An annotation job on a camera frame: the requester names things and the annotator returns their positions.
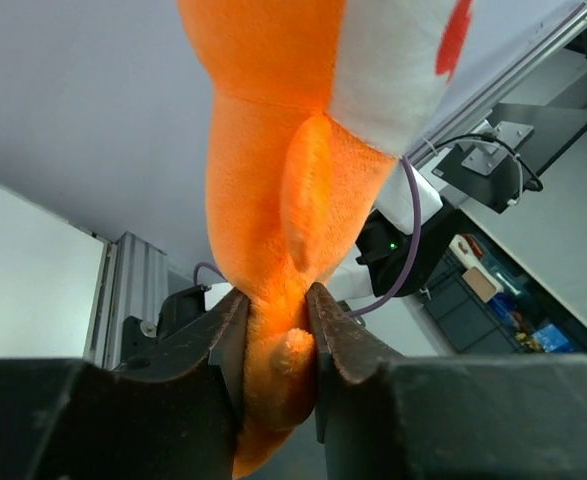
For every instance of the aluminium rail frame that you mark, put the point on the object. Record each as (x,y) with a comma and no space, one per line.
(131,287)

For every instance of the orange shark plush back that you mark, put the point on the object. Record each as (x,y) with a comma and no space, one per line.
(314,102)

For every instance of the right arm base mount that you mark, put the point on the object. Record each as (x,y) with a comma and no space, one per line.
(177,311)

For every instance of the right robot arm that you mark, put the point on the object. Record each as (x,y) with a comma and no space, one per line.
(403,239)

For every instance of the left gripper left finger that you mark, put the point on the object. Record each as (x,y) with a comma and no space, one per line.
(180,403)

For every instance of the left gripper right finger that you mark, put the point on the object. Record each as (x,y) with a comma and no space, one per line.
(356,411)

